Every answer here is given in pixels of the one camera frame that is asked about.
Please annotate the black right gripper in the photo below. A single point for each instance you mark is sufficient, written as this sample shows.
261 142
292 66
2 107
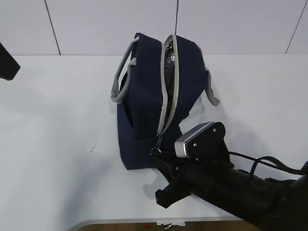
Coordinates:
203 176

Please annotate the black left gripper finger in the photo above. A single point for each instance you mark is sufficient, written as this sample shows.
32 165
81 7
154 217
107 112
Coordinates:
9 67

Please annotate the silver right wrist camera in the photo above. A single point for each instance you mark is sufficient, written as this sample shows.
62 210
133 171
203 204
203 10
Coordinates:
202 141

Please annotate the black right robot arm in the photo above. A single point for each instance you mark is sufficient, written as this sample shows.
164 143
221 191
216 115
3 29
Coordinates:
269 204

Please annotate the navy blue lunch bag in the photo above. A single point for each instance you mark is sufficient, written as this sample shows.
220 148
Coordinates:
155 87

